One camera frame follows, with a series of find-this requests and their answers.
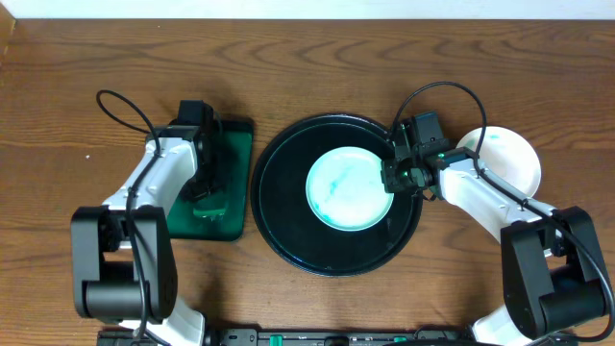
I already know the green sponge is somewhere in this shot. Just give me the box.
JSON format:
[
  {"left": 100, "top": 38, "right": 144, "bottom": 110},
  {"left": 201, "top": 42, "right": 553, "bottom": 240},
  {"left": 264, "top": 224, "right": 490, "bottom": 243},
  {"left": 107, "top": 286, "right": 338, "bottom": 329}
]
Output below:
[{"left": 192, "top": 198, "right": 228, "bottom": 218}]

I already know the white plate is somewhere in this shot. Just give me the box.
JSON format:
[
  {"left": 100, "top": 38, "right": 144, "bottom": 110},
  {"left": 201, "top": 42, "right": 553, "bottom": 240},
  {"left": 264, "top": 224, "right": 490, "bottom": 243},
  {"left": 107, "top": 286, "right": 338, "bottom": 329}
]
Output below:
[{"left": 480, "top": 126, "right": 542, "bottom": 197}]

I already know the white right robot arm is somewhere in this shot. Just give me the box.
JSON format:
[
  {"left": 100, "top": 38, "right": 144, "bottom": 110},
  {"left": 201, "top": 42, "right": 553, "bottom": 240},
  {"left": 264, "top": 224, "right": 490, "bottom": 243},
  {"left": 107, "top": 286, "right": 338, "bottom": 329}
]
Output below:
[{"left": 381, "top": 139, "right": 614, "bottom": 345}]

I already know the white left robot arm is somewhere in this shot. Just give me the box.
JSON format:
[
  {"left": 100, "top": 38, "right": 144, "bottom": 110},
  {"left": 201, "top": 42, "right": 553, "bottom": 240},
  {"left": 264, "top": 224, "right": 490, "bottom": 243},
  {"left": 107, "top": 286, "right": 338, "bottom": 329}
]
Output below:
[{"left": 70, "top": 125, "right": 217, "bottom": 345}]

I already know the round black tray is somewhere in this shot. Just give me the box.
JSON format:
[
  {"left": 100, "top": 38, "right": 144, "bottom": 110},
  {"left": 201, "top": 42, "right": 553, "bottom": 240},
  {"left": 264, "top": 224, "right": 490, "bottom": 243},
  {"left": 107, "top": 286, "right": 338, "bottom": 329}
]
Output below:
[{"left": 251, "top": 113, "right": 423, "bottom": 277}]

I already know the rectangular black sponge tray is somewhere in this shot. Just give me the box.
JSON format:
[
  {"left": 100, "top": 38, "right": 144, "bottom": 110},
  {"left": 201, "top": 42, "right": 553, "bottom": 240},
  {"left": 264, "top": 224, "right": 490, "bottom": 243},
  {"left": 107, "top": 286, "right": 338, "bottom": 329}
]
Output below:
[{"left": 167, "top": 120, "right": 254, "bottom": 242}]

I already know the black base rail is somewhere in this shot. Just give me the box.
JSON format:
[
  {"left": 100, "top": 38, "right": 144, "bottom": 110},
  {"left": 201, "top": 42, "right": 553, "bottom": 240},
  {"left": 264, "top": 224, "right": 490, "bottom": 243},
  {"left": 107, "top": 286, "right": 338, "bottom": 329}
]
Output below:
[{"left": 95, "top": 328, "right": 580, "bottom": 346}]

